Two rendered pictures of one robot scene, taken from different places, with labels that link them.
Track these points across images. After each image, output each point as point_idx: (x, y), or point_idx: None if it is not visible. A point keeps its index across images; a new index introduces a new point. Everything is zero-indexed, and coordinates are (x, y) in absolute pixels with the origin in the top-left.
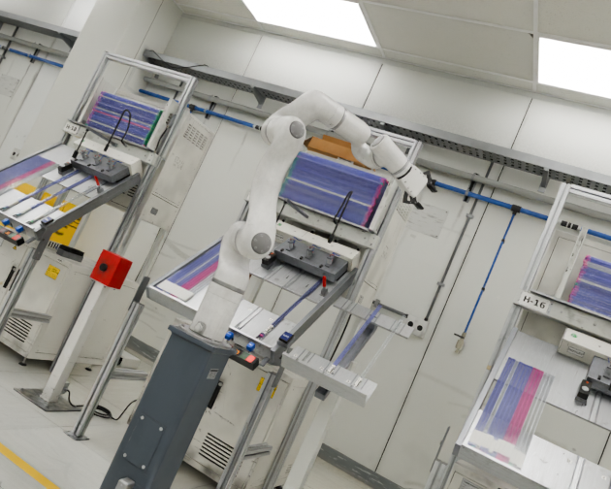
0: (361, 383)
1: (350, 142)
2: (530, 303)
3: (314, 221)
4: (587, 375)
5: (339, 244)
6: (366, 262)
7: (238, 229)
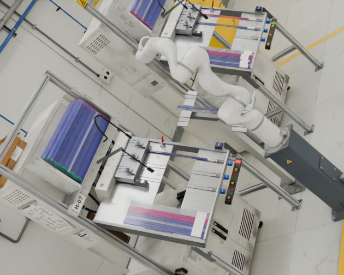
0: None
1: None
2: None
3: (101, 156)
4: (187, 33)
5: (116, 143)
6: (125, 129)
7: (239, 102)
